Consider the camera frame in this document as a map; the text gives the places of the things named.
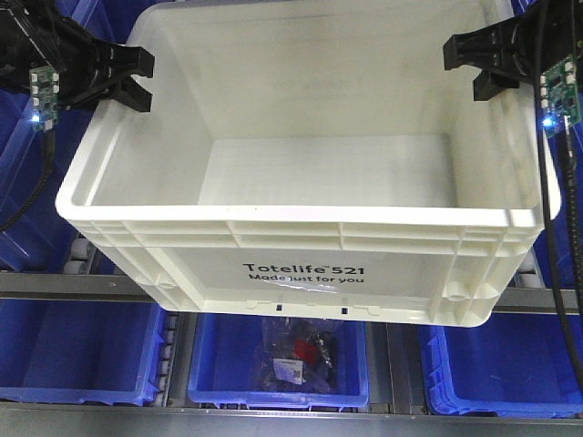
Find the blue bin lower left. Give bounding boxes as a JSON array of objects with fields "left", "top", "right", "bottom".
[{"left": 1, "top": 300, "right": 167, "bottom": 406}]

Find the black braided cable left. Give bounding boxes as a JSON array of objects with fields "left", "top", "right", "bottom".
[{"left": 0, "top": 127, "right": 56, "bottom": 233}]

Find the black braided cable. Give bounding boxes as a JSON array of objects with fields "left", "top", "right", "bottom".
[
  {"left": 0, "top": 127, "right": 56, "bottom": 233},
  {"left": 532, "top": 0, "right": 583, "bottom": 411}
]

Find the blue bin lower right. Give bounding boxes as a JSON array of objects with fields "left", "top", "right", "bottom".
[{"left": 418, "top": 313, "right": 582, "bottom": 419}]

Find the plastic bag of parts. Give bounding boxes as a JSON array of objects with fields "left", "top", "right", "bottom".
[{"left": 253, "top": 317, "right": 343, "bottom": 394}]

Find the black braided cable right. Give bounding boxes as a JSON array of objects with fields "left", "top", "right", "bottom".
[{"left": 532, "top": 0, "right": 583, "bottom": 411}]

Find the blue bin lower middle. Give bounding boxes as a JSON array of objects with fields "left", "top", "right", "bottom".
[{"left": 188, "top": 314, "right": 370, "bottom": 410}]

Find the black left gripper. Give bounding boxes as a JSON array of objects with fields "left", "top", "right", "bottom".
[{"left": 1, "top": 4, "right": 155, "bottom": 113}]

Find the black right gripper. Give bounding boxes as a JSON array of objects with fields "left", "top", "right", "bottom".
[{"left": 443, "top": 1, "right": 582, "bottom": 101}]

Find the blue bin upper left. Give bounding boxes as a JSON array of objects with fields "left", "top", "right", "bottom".
[{"left": 0, "top": 0, "right": 115, "bottom": 274}]

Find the green circuit board right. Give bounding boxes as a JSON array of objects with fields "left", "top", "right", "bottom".
[{"left": 539, "top": 55, "right": 582, "bottom": 138}]

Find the white plastic Totelife crate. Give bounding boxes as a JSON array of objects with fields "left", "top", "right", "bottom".
[{"left": 56, "top": 1, "right": 543, "bottom": 327}]

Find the blue bin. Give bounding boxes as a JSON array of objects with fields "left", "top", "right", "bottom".
[
  {"left": 188, "top": 314, "right": 370, "bottom": 410},
  {"left": 418, "top": 313, "right": 582, "bottom": 419},
  {"left": 0, "top": 0, "right": 115, "bottom": 274},
  {"left": 1, "top": 300, "right": 167, "bottom": 406}
]

